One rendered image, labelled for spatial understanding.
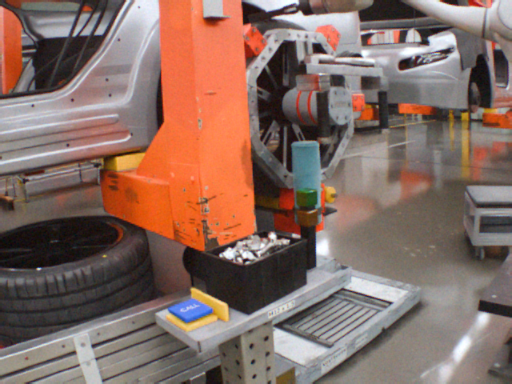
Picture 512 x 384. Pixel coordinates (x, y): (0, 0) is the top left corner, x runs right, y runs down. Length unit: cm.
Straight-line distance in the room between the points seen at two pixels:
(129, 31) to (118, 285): 86
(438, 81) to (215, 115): 311
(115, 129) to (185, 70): 50
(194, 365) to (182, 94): 76
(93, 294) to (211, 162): 47
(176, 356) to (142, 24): 111
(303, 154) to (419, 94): 273
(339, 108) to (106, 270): 86
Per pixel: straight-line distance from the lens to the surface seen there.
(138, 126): 154
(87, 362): 112
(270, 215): 168
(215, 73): 107
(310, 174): 137
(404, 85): 400
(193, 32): 105
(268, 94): 155
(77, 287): 117
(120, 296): 124
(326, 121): 126
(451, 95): 407
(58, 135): 143
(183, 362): 127
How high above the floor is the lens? 90
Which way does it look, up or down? 12 degrees down
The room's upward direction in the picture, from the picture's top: 4 degrees counter-clockwise
